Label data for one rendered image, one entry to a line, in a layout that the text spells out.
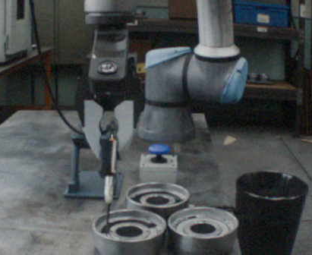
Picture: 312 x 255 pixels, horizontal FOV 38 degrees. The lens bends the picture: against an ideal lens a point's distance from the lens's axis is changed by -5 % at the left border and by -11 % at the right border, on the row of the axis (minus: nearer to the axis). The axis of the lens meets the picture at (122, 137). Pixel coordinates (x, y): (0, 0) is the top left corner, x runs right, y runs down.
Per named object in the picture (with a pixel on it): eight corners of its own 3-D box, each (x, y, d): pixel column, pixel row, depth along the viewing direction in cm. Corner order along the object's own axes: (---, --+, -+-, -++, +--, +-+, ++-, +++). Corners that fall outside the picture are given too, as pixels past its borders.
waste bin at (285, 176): (299, 284, 186) (317, 198, 174) (228, 289, 189) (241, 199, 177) (285, 249, 219) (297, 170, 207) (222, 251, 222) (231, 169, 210)
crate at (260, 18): (279, 26, 430) (278, 5, 424) (288, 29, 393) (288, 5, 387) (229, 22, 434) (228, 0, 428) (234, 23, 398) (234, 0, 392)
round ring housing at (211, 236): (247, 253, 66) (250, 229, 65) (182, 268, 63) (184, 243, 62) (216, 225, 76) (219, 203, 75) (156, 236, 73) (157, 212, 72)
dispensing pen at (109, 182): (94, 231, 65) (102, 115, 70) (98, 234, 69) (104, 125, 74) (110, 231, 65) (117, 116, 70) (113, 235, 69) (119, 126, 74)
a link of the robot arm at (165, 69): (156, 91, 133) (156, 43, 130) (202, 96, 127) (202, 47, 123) (137, 99, 123) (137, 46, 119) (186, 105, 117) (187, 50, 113)
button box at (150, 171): (176, 189, 91) (178, 165, 90) (139, 188, 92) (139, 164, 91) (176, 174, 99) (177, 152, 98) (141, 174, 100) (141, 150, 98)
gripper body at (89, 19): (139, 89, 75) (138, 14, 72) (136, 101, 67) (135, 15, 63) (89, 89, 76) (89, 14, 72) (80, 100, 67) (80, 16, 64)
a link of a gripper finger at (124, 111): (140, 149, 76) (135, 90, 73) (138, 161, 70) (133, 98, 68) (120, 150, 76) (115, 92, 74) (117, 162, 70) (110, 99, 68)
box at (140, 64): (159, 81, 418) (159, 39, 407) (102, 81, 418) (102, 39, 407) (156, 74, 456) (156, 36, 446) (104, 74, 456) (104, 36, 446)
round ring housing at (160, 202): (121, 228, 76) (121, 205, 75) (130, 202, 86) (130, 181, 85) (187, 231, 74) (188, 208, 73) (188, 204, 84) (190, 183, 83)
